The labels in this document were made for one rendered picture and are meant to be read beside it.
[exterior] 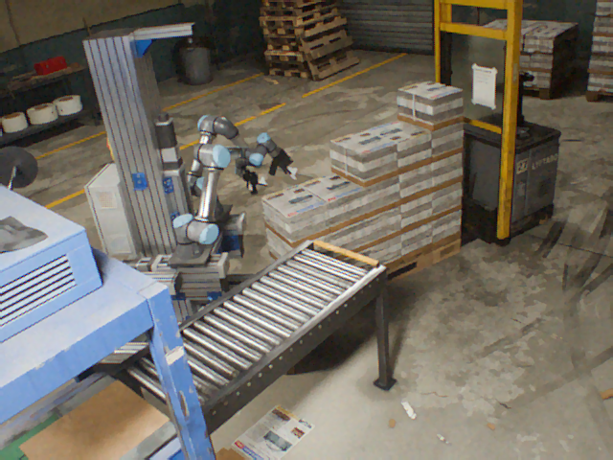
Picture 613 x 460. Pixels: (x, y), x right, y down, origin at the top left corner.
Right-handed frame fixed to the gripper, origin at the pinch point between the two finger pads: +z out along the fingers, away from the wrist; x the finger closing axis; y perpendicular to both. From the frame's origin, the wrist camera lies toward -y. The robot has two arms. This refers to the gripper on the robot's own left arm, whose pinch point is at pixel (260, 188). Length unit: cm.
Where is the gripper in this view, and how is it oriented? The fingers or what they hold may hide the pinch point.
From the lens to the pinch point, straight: 391.9
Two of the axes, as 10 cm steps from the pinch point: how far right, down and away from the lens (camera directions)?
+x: 8.7, -3.1, 3.7
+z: 4.7, 3.8, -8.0
